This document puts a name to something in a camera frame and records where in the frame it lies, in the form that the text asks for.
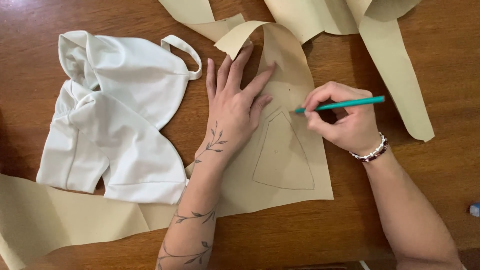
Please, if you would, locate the white fabric garment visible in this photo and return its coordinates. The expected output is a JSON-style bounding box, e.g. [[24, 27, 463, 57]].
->
[[36, 31, 203, 205]]

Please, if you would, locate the beige paper strip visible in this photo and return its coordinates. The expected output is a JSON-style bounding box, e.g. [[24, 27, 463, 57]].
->
[[158, 0, 436, 142]]

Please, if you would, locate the white and maroon bead bracelet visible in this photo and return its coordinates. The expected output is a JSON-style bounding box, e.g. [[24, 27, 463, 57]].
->
[[349, 132, 389, 163]]

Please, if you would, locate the person's left hand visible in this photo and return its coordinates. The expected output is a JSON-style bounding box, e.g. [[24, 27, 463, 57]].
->
[[195, 44, 277, 163]]

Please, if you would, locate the beige pattern paper with outline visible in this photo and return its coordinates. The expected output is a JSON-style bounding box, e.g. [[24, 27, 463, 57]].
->
[[0, 20, 334, 270]]

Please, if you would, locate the person's right hand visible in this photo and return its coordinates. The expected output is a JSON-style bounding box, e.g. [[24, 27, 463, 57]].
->
[[302, 81, 384, 157]]

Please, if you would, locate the teal pencil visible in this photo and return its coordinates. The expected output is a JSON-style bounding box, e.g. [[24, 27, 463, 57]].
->
[[294, 95, 386, 114]]

